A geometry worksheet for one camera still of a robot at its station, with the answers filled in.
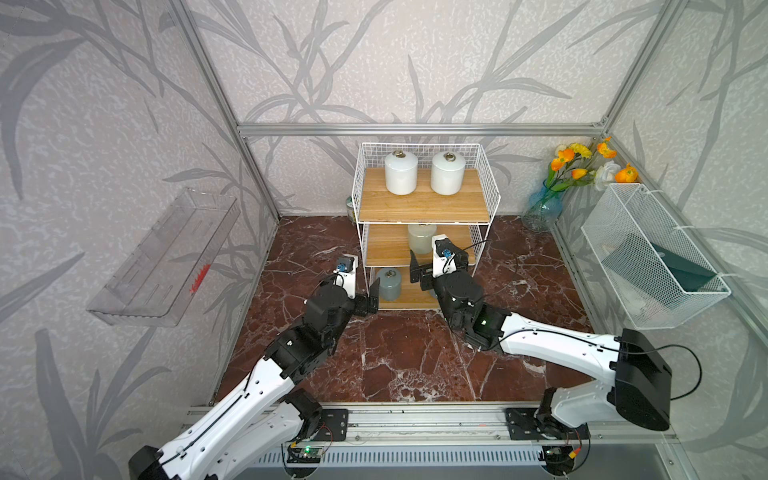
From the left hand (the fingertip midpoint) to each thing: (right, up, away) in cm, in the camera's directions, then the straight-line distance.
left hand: (364, 277), depth 72 cm
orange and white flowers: (+69, +35, +29) cm, 82 cm away
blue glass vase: (+62, +21, +37) cm, 75 cm away
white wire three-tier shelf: (+4, +12, +12) cm, 17 cm away
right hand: (+16, +8, +1) cm, 18 cm away
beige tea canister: (+14, +10, +1) cm, 17 cm away
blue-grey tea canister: (+6, -4, +17) cm, 18 cm away
